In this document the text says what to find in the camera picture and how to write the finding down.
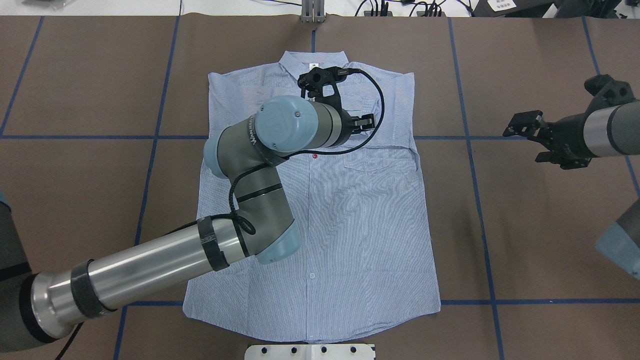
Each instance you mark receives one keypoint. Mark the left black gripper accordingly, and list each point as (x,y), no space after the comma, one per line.
(346,127)

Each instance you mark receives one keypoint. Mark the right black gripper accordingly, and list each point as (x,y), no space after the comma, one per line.
(567,135)

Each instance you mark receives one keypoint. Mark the light blue striped shirt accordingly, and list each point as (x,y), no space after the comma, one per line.
(366,262)

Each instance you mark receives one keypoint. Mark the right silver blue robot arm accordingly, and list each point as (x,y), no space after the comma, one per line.
(614,132)

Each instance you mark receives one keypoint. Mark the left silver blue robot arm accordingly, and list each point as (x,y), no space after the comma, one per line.
(44,307)

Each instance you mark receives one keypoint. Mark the black label box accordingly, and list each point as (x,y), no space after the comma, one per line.
(512,8)

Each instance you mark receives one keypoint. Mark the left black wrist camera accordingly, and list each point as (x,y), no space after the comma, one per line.
(313,82)

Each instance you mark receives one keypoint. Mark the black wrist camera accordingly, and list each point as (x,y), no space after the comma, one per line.
(607,92)
(313,82)

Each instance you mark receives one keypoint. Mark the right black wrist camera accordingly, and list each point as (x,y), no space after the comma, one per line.
(607,92)

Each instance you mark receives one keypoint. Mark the aluminium frame post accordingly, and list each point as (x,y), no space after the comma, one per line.
(313,11)

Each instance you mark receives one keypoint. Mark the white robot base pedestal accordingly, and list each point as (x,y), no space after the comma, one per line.
(338,351)

